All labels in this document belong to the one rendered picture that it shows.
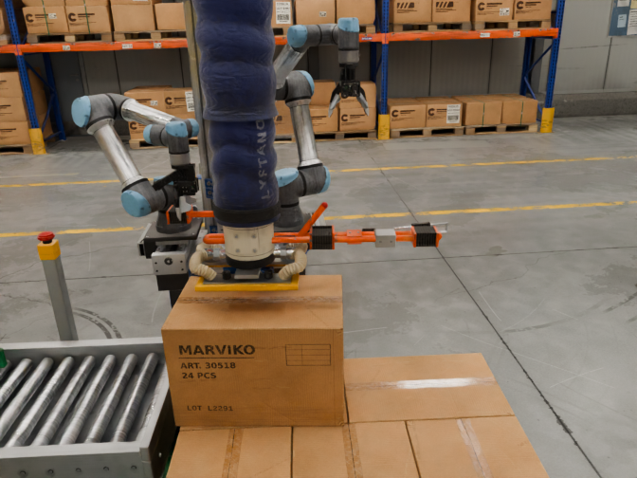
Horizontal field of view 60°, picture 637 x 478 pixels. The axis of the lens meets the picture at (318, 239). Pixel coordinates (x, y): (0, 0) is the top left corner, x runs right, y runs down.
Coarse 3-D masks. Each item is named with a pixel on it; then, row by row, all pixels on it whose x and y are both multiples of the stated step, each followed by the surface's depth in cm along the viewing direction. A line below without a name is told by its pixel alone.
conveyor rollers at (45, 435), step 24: (24, 360) 237; (48, 360) 238; (72, 360) 239; (48, 384) 221; (72, 384) 221; (96, 384) 221; (120, 384) 221; (144, 384) 221; (0, 408) 215; (0, 432) 198; (24, 432) 197; (48, 432) 196; (72, 432) 196; (96, 432) 195; (120, 432) 195; (144, 432) 194
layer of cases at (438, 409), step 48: (384, 384) 217; (432, 384) 216; (480, 384) 215; (192, 432) 194; (240, 432) 194; (288, 432) 193; (336, 432) 192; (384, 432) 192; (432, 432) 191; (480, 432) 190
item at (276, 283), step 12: (216, 276) 188; (228, 276) 185; (264, 276) 185; (276, 276) 187; (204, 288) 182; (216, 288) 182; (228, 288) 182; (240, 288) 182; (252, 288) 182; (264, 288) 182; (276, 288) 182; (288, 288) 182
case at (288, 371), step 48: (192, 288) 209; (336, 288) 206; (192, 336) 183; (240, 336) 182; (288, 336) 182; (336, 336) 181; (192, 384) 190; (240, 384) 190; (288, 384) 189; (336, 384) 188
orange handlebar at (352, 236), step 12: (192, 216) 215; (204, 216) 215; (204, 240) 189; (216, 240) 188; (276, 240) 188; (288, 240) 188; (300, 240) 188; (336, 240) 188; (348, 240) 188; (360, 240) 188; (372, 240) 188; (396, 240) 188; (408, 240) 188
